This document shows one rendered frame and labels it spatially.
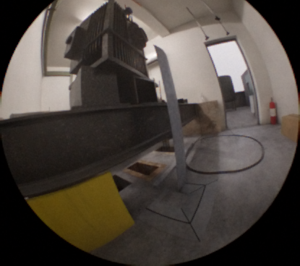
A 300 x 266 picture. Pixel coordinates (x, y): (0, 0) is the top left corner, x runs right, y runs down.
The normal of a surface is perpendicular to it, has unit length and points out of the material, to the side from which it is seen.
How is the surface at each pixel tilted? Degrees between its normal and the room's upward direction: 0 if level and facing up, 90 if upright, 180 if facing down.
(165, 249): 0
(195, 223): 10
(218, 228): 0
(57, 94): 90
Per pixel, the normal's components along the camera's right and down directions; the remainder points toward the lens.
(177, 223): -0.28, -0.95
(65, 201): 0.78, -0.13
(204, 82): -0.60, 0.11
